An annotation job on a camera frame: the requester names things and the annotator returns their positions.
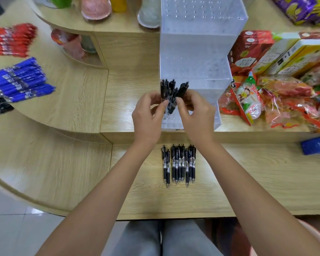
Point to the pile of red pens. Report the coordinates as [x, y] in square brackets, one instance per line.
[12, 39]

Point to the black retractable pen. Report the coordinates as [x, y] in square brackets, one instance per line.
[172, 102]
[182, 90]
[164, 89]
[172, 86]

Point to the person's right thumb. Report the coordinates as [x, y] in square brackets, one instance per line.
[181, 107]

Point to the pile of blue pens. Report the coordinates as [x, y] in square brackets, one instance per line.
[21, 79]

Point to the clear white bottle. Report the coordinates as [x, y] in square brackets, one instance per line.
[149, 13]

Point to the wooden curved shelf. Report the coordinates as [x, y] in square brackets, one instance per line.
[122, 42]

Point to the green bottle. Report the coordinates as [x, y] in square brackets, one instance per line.
[60, 2]

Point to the clear orange snack packet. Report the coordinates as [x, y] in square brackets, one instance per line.
[285, 87]
[290, 111]

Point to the purple snack bag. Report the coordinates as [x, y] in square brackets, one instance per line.
[306, 9]

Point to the blue box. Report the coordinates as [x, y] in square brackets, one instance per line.
[316, 144]

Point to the person's left forearm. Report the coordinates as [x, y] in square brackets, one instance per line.
[101, 205]

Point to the person's left hand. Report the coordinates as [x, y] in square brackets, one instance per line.
[146, 122]

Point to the person's right hand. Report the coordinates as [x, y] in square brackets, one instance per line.
[200, 122]

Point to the row of black pens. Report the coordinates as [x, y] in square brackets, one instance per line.
[178, 165]

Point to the pink bottle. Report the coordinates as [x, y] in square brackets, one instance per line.
[96, 9]

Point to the grey trousers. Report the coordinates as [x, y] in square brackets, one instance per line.
[162, 239]

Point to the person's left thumb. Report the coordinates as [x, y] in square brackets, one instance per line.
[161, 107]

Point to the pink stool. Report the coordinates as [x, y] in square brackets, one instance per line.
[317, 237]

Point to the white green carton box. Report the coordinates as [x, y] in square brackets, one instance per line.
[276, 51]

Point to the person's right forearm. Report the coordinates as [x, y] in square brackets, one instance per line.
[250, 199]

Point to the clear acrylic display stand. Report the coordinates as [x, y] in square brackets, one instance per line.
[197, 50]

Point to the red cartoon snack packet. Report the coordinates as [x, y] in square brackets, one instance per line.
[242, 101]

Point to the yellow bottle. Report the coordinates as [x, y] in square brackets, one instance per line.
[118, 3]

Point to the yellow white carton box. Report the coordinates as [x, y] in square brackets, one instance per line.
[301, 57]

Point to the red carton box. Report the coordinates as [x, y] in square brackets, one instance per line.
[248, 50]

